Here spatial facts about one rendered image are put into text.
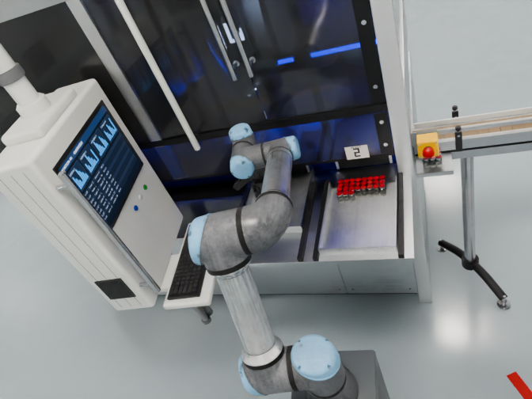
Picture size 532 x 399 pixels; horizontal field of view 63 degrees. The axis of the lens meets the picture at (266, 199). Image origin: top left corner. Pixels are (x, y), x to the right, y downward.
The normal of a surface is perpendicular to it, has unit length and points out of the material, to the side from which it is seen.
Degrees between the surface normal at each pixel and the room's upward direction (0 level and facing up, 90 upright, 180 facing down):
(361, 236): 0
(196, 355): 0
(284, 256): 0
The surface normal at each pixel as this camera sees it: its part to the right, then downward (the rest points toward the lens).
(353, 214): -0.32, -0.71
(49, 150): 0.94, -0.17
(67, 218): -0.10, 0.69
